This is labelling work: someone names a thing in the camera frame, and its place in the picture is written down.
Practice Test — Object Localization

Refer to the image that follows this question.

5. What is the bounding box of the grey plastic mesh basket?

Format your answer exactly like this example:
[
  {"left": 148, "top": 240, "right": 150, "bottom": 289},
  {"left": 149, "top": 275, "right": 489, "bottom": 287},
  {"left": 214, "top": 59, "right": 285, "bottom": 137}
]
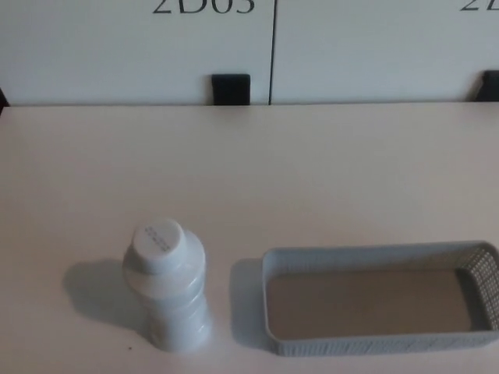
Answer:
[{"left": 261, "top": 240, "right": 499, "bottom": 358}]

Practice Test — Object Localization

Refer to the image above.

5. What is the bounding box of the white cabinet door 2D03 print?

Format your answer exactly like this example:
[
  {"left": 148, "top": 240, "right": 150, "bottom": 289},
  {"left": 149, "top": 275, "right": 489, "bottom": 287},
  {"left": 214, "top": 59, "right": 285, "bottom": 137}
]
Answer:
[{"left": 0, "top": 0, "right": 273, "bottom": 107}]

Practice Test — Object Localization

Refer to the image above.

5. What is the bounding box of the white plastic bottle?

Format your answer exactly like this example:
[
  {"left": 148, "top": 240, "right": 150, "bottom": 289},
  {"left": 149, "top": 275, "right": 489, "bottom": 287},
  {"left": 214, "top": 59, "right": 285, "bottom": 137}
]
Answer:
[{"left": 122, "top": 217, "right": 214, "bottom": 355}]

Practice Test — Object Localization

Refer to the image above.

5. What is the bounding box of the black cabinet handle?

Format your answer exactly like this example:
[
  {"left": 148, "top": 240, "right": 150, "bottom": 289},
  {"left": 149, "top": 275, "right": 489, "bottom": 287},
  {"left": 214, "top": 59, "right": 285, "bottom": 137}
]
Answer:
[
  {"left": 481, "top": 69, "right": 499, "bottom": 103},
  {"left": 211, "top": 73, "right": 251, "bottom": 106}
]

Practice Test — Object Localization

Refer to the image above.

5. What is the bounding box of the white cabinet door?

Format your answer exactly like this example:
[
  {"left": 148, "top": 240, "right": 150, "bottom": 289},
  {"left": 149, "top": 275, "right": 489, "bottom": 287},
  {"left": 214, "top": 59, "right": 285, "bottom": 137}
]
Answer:
[{"left": 271, "top": 0, "right": 499, "bottom": 104}]

